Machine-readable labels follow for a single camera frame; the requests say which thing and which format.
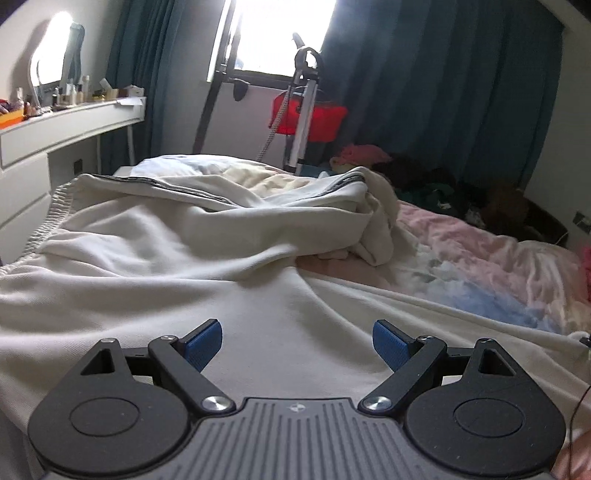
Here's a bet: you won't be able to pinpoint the orange tray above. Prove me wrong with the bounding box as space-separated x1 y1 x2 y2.
0 108 26 130

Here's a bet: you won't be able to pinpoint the teal curtain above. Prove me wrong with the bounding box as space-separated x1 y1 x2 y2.
318 0 566 204
99 0 232 167

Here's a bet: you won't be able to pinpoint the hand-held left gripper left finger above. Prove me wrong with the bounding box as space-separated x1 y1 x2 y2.
79 318 236 415

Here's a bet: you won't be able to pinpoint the pink cloth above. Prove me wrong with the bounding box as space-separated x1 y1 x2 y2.
330 144 393 169

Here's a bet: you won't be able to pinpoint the row of cosmetic bottles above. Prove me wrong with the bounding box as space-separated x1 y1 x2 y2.
14 76 123 116

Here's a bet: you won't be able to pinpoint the black cable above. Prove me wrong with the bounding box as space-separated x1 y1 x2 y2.
567 333 591 467

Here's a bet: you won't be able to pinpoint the black stand pole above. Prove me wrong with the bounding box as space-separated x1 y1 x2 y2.
191 0 252 155

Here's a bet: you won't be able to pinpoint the green garment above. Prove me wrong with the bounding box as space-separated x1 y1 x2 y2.
406 182 462 213

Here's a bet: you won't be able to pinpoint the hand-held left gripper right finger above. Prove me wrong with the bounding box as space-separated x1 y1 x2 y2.
360 318 518 415

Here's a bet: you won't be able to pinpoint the pink and blue blanket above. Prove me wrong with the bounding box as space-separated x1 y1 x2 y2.
222 164 591 337

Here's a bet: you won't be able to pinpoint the cream sweatpants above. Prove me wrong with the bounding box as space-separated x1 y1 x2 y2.
0 165 591 480

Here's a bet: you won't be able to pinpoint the white vanity desk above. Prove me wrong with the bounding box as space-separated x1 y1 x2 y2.
0 96 148 266

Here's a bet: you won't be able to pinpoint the dark clothes pile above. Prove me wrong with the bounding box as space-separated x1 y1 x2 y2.
369 154 490 217

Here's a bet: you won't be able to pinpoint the white pillow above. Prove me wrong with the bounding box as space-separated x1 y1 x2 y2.
129 154 259 178

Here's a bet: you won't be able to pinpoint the lit vanity mirror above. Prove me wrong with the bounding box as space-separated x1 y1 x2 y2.
28 11 86 90

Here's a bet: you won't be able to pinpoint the bright window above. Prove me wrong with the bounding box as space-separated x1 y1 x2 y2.
217 0 347 77

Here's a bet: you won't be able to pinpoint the brown plush toy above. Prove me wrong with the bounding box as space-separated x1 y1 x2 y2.
480 182 532 232

